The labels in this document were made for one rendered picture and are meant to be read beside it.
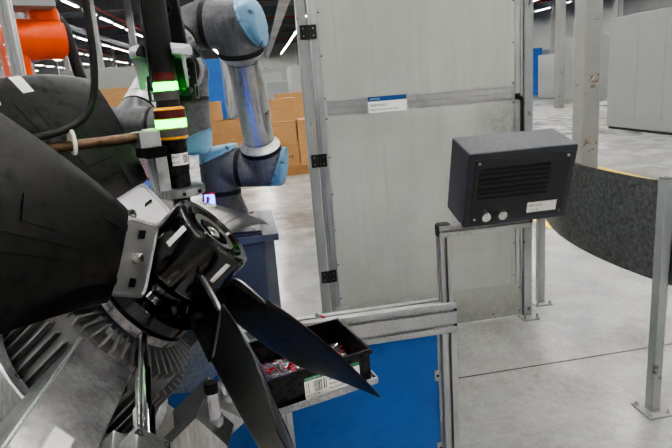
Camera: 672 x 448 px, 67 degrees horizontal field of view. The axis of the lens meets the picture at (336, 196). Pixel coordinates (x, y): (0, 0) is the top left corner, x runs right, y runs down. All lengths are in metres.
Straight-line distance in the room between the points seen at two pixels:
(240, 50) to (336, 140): 1.36
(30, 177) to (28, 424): 0.21
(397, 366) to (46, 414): 0.94
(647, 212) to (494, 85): 1.00
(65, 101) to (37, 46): 3.97
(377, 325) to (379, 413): 0.25
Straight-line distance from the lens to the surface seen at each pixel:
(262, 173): 1.47
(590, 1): 7.42
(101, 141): 0.73
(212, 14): 1.32
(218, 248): 0.65
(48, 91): 0.85
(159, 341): 0.70
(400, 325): 1.28
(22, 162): 0.53
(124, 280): 0.63
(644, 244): 2.38
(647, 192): 2.32
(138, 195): 0.75
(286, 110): 8.31
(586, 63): 7.37
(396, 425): 1.44
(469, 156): 1.16
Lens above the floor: 1.40
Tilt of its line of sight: 12 degrees down
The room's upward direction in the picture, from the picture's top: 5 degrees counter-clockwise
